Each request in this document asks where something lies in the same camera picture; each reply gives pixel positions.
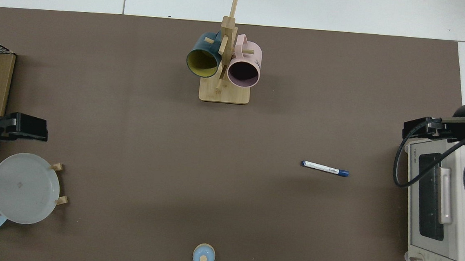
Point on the white marker with blue cap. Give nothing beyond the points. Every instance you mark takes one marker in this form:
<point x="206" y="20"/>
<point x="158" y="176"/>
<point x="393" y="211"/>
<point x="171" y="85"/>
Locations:
<point x="324" y="168"/>

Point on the wooden plate rack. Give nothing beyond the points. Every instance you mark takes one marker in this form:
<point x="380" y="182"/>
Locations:
<point x="57" y="167"/>

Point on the grey plate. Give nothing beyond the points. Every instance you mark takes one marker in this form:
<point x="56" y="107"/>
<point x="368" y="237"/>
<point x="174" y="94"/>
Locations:
<point x="23" y="189"/>

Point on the pale toaster oven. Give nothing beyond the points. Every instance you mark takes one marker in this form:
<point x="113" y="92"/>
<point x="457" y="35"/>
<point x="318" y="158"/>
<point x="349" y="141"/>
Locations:
<point x="455" y="228"/>

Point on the brown table cloth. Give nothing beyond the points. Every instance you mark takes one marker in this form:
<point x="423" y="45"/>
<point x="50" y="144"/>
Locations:
<point x="133" y="140"/>

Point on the dark teal cup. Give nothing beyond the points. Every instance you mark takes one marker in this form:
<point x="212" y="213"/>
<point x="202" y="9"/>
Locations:
<point x="199" y="46"/>

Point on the wooden cup stand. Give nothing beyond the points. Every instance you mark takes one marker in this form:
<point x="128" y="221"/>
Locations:
<point x="223" y="95"/>

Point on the pink cup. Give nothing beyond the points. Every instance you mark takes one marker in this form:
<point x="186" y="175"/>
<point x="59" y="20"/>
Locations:
<point x="251" y="52"/>

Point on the small blue round thing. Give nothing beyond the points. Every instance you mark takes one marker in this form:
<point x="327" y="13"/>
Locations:
<point x="204" y="256"/>

